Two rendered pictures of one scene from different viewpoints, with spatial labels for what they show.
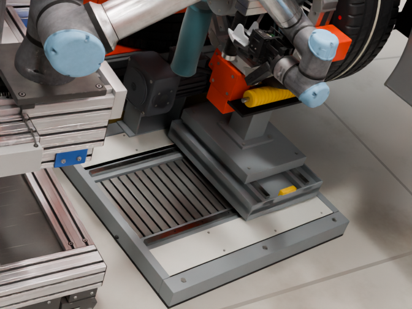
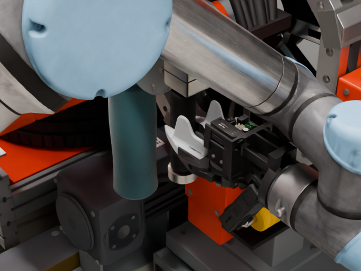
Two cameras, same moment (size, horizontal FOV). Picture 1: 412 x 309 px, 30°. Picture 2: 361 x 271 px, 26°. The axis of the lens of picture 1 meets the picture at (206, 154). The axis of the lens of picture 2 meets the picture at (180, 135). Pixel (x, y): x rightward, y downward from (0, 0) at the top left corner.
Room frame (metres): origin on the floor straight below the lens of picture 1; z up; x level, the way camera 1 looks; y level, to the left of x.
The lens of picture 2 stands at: (1.06, -0.11, 1.47)
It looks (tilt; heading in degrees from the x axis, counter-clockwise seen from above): 35 degrees down; 9
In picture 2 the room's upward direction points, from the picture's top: straight up
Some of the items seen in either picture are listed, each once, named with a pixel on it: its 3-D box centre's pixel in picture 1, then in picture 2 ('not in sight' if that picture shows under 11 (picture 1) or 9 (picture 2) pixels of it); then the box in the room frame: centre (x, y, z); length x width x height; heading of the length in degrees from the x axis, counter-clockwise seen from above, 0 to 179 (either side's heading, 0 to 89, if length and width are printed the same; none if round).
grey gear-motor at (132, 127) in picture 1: (176, 91); (149, 206); (2.45, 0.18, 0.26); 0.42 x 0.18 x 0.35; 138
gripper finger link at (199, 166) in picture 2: (246, 48); (206, 161); (1.89, -0.01, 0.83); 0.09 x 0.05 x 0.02; 57
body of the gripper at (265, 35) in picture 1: (269, 51); (252, 159); (1.87, -0.07, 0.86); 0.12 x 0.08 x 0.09; 48
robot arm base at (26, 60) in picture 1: (49, 49); not in sight; (1.52, 0.43, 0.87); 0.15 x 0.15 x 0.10
